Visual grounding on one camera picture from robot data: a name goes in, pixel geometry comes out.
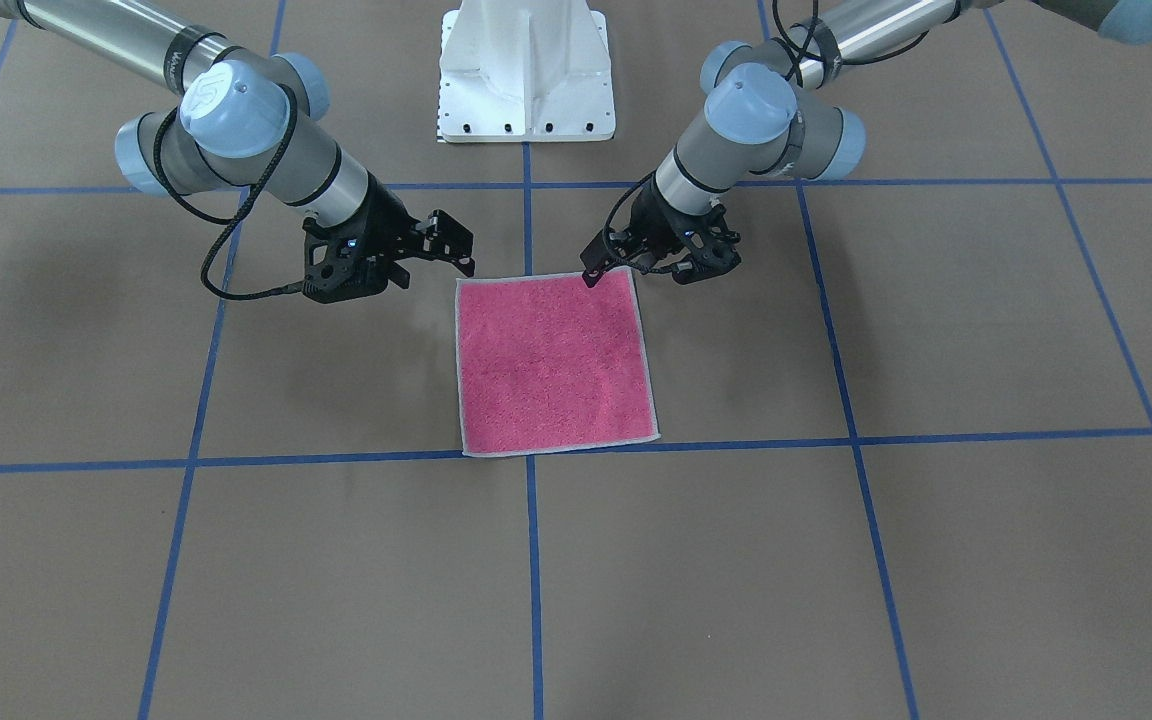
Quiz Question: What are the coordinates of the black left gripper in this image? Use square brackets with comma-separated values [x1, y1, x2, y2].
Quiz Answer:
[579, 179, 741, 290]

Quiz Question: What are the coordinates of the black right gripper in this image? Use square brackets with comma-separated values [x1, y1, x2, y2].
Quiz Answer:
[301, 183, 476, 304]

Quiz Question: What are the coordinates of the pink towel with grey hem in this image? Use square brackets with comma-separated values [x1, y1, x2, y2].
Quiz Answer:
[454, 268, 660, 457]

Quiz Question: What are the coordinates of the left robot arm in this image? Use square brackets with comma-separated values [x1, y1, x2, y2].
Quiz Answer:
[581, 1, 987, 288]

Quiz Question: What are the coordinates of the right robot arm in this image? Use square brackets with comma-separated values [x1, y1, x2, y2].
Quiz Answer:
[0, 1, 475, 304]

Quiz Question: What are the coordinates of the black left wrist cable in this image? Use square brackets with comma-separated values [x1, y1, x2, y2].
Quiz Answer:
[600, 172, 697, 276]

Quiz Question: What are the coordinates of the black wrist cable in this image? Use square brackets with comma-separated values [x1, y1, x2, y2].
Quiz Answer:
[152, 84, 323, 302]
[600, 172, 697, 276]

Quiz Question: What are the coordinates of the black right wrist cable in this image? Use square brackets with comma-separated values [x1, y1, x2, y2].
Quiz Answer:
[152, 84, 323, 302]

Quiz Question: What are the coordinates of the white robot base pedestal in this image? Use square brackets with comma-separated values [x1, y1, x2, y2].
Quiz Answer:
[435, 1, 617, 143]

